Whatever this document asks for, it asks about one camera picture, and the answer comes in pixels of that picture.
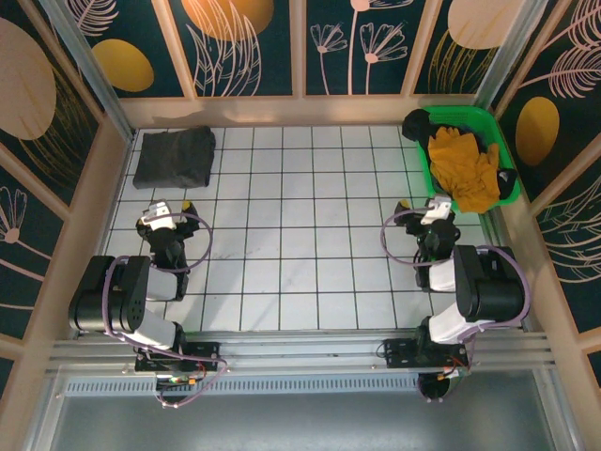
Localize dark gray t-shirt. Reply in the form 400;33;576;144
132;125;218;191

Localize mustard yellow t-shirt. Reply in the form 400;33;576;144
427;124;501;215

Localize black t-shirt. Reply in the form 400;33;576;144
402;108;519;198

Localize green plastic basket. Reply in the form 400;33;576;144
415;105;522;209

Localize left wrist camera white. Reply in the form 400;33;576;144
139;200;179;232

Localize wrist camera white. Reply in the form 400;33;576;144
139;200;179;232
419;196;454;228

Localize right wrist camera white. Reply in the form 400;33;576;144
419;196;454;228

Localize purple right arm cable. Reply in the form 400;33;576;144
378;210;534;373

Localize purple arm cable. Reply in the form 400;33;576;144
378;210;534;373
101;211;231;409

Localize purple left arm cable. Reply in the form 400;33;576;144
101;211;231;409

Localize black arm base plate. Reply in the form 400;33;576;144
134;340;223;375
383;335;470;371

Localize aluminium mounting rail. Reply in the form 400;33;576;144
45;330;559;378

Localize aluminium frame post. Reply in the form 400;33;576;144
40;0;137;143
472;0;560;112

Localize slotted grey cable duct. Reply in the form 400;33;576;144
63;377;424;398

